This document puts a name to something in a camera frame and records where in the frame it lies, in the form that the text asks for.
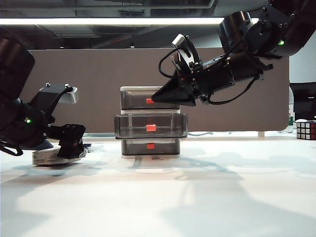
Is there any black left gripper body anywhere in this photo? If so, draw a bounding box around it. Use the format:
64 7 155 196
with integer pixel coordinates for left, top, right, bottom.
46 123 87 143

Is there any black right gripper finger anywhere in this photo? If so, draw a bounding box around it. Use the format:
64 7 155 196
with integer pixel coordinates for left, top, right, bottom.
151 77 194 100
151 96 198 107

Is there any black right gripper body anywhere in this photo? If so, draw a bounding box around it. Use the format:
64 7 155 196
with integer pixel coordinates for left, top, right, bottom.
172 55 236 106

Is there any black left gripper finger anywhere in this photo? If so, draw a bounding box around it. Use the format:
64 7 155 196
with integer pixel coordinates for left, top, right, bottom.
57 140 86 159

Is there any napkin pack with purple print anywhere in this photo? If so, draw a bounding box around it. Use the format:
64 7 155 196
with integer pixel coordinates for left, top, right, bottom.
32 147 88 166

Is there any white plastic drawer cabinet frame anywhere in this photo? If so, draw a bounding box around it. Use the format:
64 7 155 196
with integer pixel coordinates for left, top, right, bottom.
119 85 183 160

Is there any smoky drawer with red handle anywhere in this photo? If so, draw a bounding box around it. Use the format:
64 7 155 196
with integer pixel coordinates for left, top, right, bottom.
114 113 189 140
121 138 181 156
120 90 181 110

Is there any brown desk partition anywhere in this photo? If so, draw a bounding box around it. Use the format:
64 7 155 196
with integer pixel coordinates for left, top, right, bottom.
26 46 290 135

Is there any bottle with green label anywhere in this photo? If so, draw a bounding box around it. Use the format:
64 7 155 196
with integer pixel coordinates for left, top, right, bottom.
287 87 296 129

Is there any black monitor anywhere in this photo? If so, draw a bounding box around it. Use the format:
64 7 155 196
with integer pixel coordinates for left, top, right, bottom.
289 82 316 122

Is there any long ceiling light strip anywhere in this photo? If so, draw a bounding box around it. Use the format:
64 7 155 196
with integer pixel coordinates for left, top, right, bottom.
0 17 260 26

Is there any Rubik's cube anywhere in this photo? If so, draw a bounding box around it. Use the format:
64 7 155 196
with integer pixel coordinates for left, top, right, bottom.
295 119 316 142

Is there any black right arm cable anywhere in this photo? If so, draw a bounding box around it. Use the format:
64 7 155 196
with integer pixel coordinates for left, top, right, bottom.
206 71 263 106

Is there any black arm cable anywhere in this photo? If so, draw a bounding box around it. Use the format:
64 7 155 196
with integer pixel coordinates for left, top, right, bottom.
0 140 24 157
206 71 263 106

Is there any black right camera cable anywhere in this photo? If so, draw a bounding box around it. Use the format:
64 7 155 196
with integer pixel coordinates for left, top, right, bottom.
158 47 179 79

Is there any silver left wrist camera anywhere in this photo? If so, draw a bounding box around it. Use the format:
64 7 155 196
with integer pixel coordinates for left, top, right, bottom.
29 82 80 119

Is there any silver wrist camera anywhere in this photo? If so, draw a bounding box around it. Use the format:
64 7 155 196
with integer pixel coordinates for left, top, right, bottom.
29 82 80 119
172 34 203 73

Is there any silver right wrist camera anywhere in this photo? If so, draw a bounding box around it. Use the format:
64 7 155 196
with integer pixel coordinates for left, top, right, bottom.
172 34 203 73

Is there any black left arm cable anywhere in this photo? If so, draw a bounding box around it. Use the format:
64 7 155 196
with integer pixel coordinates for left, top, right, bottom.
0 140 24 157

